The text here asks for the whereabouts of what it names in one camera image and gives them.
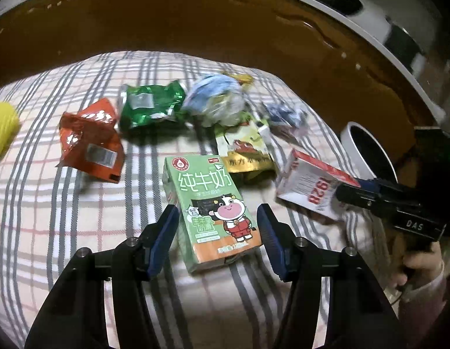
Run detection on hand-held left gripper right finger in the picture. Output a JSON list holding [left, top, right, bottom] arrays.
[[256, 203, 411, 349]]

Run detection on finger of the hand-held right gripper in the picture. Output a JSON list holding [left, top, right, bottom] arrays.
[[336, 183, 393, 214], [357, 177, 404, 196]]

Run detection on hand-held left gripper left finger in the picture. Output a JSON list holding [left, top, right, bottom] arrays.
[[25, 204, 180, 349]]

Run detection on white bowl with dark inside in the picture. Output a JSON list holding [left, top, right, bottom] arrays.
[[339, 122, 398, 186]]

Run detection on white and red carton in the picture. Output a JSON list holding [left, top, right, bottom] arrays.
[[276, 148, 361, 225]]

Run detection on green milk carton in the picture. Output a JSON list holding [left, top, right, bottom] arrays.
[[162, 154, 262, 275]]

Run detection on gold drink pouch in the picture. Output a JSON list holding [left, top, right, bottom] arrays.
[[215, 118, 278, 184]]

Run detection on small blue white wrapper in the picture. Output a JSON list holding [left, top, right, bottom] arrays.
[[263, 101, 309, 140]]

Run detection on red snack wrapper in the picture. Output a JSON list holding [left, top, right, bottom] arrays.
[[57, 97, 124, 184]]

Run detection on green snack wrapper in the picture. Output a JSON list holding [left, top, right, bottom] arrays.
[[118, 82, 185, 131]]

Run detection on blue white plastic wrapper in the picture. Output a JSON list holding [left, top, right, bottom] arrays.
[[181, 74, 249, 128]]

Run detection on small gold wrapper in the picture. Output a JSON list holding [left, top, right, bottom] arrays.
[[225, 73, 255, 86]]

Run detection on person's right forearm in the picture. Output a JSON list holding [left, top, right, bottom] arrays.
[[396, 273, 448, 337]]

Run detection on person's right hand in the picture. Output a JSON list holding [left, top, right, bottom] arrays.
[[390, 242, 445, 291]]

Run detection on plaid cloth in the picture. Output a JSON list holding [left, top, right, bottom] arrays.
[[0, 50, 396, 349]]

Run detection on black cooking pot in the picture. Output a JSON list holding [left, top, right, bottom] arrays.
[[387, 18, 434, 70]]

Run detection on white kitchen countertop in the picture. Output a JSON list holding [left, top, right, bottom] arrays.
[[0, 0, 445, 113]]

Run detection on yellow ribbed object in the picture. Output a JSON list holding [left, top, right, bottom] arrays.
[[0, 103, 21, 159]]

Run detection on wooden kitchen base cabinets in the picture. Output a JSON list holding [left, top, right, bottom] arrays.
[[0, 0, 444, 128]]

